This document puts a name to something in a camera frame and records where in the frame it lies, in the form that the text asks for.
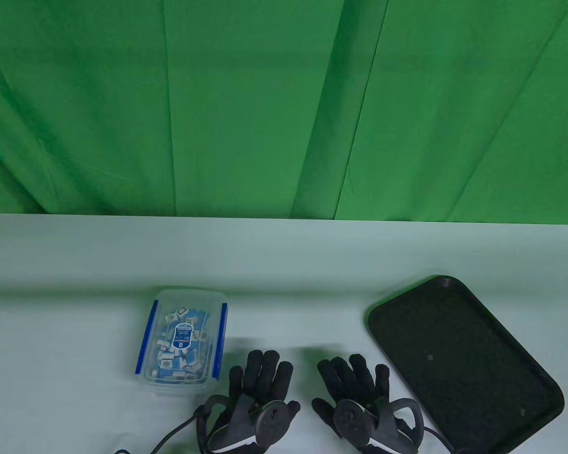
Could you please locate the person's right hand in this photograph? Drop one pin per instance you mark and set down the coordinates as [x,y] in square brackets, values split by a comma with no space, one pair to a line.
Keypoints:
[355,378]

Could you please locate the person's left hand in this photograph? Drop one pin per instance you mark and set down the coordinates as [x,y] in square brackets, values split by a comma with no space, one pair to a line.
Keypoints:
[260,373]

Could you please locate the clear box with blue latches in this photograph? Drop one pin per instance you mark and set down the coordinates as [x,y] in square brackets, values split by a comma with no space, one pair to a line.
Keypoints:
[217,373]

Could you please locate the clear plastic lid blue label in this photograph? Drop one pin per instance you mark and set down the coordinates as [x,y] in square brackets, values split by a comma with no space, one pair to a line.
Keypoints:
[213,302]

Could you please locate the pile of blue mahjong tiles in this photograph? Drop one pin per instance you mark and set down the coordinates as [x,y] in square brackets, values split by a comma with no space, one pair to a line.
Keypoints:
[168,362]

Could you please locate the black plastic tray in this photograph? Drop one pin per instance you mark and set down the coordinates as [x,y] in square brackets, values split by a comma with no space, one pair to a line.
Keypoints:
[454,359]

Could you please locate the black right hand controller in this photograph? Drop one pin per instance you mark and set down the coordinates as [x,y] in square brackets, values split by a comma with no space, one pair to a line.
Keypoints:
[350,418]

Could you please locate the black hand controller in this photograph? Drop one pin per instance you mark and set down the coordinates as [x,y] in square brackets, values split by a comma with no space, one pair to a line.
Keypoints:
[270,418]
[350,418]

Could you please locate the black left hand controller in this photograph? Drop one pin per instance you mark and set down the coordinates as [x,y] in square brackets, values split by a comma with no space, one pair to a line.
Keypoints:
[270,418]

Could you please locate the green backdrop cloth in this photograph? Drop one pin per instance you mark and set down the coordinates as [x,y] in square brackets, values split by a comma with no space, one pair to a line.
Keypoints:
[265,104]

